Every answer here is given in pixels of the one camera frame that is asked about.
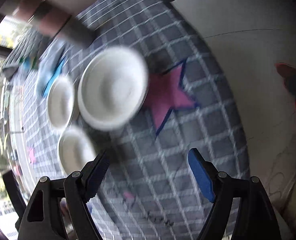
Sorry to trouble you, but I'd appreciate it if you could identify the small white paper bowl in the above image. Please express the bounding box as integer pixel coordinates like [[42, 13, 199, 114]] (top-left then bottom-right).
[[47, 75, 75, 131]]

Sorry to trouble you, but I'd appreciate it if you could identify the large white paper bowl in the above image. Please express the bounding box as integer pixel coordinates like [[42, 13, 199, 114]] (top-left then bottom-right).
[[77, 46, 149, 131]]

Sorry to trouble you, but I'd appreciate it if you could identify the grey checkered star tablecloth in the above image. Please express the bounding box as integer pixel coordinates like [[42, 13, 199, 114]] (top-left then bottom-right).
[[2, 0, 250, 239]]

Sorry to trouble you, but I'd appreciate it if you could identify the light blue cloth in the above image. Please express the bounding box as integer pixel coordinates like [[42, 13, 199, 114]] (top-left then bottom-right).
[[34, 40, 65, 97]]

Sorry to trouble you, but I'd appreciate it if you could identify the grey quilted cushion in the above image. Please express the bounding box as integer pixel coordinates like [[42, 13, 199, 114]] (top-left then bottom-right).
[[1, 28, 50, 82]]

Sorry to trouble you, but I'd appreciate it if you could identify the pink grey tumbler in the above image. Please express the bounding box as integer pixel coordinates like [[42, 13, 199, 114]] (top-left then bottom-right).
[[12, 0, 96, 49]]

